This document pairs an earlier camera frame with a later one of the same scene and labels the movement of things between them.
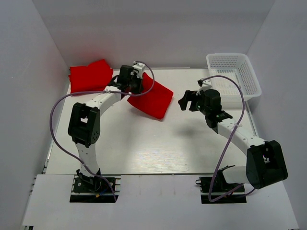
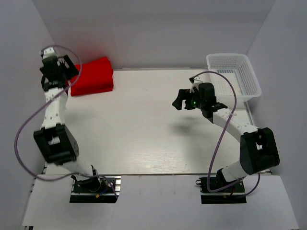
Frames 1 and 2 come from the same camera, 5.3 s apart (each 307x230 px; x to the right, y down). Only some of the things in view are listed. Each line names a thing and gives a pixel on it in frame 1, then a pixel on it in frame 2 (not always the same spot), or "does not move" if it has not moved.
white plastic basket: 232,76 does not move
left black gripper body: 135,84 -> 64,73
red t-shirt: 155,103 -> 96,74
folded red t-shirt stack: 95,77 does not move
